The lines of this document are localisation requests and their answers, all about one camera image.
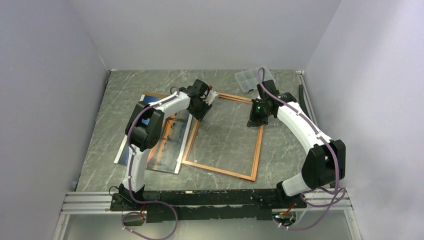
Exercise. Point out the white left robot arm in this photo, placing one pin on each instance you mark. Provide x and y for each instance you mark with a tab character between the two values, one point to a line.
144	128

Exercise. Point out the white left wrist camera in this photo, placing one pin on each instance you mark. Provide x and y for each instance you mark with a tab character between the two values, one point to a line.
211	96

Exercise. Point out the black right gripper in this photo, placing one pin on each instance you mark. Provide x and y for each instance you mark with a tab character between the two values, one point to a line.
254	120

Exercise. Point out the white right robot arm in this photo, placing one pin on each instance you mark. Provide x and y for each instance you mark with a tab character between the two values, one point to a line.
325	160

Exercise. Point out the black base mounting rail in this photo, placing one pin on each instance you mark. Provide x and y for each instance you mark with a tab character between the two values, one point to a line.
184	205

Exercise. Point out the clear plastic organizer box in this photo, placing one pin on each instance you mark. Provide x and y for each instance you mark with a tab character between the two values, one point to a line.
247	80

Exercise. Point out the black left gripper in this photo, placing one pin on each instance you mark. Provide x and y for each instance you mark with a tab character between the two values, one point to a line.
199	115

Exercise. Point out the orange wooden picture frame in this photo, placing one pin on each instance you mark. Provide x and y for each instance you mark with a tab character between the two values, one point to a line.
223	144

